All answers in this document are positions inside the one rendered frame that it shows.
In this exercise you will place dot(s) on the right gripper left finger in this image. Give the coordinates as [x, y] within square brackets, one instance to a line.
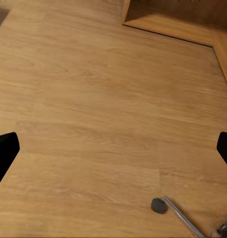
[9, 148]

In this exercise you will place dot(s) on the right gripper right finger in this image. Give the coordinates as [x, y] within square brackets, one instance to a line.
[222, 145]

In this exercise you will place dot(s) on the swivel chair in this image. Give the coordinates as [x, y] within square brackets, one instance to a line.
[158, 205]

